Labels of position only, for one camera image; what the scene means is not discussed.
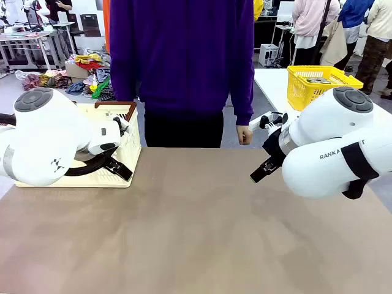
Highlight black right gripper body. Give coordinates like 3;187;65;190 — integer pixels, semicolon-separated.
262;127;287;168

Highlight person left forearm purple sleeve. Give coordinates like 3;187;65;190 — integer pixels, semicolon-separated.
228;70;255;126

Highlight person right forearm purple sleeve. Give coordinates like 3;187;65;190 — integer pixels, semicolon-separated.
109;58;140;102

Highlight yellow plastic basket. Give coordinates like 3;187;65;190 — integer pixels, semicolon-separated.
287;64;364;112

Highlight person left hand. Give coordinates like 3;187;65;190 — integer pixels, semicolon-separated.
236;123;255;146

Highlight white side table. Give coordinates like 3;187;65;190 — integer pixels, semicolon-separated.
254;67;392;123

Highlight colourful clothes pile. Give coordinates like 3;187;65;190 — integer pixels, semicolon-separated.
15;53;115;102

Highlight white computer case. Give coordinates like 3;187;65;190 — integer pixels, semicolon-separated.
258;43;280;68

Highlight brown cardboard box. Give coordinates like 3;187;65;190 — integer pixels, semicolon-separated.
64;60;92;79

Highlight beige hanging coat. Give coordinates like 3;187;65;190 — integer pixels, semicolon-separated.
320;18;349;67

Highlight person torso purple sweater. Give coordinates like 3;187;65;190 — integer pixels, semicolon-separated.
109;0;255;148

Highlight bystander in pink jacket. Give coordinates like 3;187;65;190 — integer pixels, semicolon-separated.
292;0;341;67

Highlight orange hanging garment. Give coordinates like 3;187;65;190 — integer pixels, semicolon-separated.
102;0;111;55

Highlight black chair back panel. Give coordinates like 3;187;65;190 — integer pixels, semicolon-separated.
80;13;102;38

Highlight bystander in blue jacket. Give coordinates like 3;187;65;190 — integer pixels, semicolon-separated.
337;0;375;72

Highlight bystander in cream jacket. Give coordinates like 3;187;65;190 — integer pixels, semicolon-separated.
355;0;392;96

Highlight grey work table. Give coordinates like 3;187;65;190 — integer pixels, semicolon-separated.
0;29;64;72

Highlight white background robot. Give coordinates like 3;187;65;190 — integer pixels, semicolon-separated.
0;0;51;32

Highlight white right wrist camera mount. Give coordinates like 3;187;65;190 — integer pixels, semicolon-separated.
249;111;290;133

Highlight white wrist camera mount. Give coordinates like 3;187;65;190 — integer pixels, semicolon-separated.
249;111;290;133
112;115;135;137

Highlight cream shopping basket brown handles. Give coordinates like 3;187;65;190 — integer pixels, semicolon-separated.
14;100;142;188

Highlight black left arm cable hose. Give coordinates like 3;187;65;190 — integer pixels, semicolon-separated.
0;112;108;178

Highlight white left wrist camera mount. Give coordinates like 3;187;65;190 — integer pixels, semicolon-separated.
112;115;135;137

